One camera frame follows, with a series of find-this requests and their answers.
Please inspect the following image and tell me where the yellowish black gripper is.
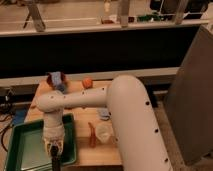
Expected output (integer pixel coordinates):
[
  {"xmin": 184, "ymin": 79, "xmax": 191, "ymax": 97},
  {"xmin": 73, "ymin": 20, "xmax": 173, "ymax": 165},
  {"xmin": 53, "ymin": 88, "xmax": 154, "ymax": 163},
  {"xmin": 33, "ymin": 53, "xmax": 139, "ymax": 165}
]
[{"xmin": 44, "ymin": 140, "xmax": 64, "ymax": 171}]

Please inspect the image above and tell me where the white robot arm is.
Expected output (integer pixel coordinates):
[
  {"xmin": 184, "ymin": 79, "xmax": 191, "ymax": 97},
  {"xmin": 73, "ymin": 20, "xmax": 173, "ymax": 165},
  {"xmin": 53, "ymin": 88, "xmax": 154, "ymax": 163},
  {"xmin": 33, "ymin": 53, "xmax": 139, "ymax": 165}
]
[{"xmin": 36, "ymin": 75, "xmax": 173, "ymax": 171}]

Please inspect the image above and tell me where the green plastic tray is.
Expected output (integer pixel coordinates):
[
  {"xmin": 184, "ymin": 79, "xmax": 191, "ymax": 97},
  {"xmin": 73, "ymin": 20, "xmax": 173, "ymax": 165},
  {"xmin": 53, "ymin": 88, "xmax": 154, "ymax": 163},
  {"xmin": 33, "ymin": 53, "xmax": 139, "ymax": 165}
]
[{"xmin": 3, "ymin": 114, "xmax": 77, "ymax": 171}]

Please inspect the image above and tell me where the orange carrot toy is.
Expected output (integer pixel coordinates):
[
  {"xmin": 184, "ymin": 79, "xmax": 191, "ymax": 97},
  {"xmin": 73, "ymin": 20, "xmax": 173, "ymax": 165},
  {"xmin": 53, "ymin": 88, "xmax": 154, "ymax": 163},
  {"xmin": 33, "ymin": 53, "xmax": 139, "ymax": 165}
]
[{"xmin": 88, "ymin": 122, "xmax": 96, "ymax": 148}]

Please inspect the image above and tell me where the wooden table board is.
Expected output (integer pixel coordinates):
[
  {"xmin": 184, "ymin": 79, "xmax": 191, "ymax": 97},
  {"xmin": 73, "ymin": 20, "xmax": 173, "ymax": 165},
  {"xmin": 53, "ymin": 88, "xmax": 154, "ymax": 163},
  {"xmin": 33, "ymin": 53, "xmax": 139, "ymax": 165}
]
[{"xmin": 27, "ymin": 81, "xmax": 123, "ymax": 166}]

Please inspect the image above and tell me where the clear plastic cup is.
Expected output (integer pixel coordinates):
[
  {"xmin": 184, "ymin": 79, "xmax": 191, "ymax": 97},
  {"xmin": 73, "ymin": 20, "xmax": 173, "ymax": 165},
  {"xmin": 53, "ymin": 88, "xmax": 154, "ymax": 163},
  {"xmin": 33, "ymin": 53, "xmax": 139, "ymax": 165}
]
[{"xmin": 95, "ymin": 123, "xmax": 112, "ymax": 144}]

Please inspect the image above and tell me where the small blue-grey object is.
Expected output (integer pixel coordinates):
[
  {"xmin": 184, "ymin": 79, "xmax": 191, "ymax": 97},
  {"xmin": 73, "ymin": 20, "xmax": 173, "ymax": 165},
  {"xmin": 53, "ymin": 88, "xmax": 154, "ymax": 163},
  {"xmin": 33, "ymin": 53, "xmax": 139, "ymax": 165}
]
[{"xmin": 97, "ymin": 108, "xmax": 110, "ymax": 121}]

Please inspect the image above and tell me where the small brown bowl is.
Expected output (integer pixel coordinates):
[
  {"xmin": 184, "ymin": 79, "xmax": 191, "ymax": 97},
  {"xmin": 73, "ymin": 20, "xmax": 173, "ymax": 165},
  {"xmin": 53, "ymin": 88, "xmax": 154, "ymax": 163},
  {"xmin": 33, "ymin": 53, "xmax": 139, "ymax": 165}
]
[{"xmin": 46, "ymin": 71, "xmax": 66, "ymax": 90}]

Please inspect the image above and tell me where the orange ball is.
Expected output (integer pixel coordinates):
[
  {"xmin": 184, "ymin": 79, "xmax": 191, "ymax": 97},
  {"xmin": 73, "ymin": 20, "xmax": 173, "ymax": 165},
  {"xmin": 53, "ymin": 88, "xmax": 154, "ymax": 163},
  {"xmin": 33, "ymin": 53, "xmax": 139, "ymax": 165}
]
[{"xmin": 82, "ymin": 78, "xmax": 93, "ymax": 89}]

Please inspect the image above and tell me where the grey panel board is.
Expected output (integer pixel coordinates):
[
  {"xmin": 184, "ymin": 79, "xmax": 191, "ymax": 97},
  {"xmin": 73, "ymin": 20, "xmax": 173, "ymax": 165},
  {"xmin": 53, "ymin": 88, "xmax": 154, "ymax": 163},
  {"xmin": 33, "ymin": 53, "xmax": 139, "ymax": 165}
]
[{"xmin": 164, "ymin": 26, "xmax": 213, "ymax": 165}]

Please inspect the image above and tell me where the black cable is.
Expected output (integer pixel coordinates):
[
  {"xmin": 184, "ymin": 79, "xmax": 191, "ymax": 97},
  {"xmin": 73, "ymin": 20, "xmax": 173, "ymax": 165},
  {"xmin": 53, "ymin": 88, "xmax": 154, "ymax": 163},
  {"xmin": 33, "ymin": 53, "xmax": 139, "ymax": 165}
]
[{"xmin": 0, "ymin": 113, "xmax": 14, "ymax": 154}]

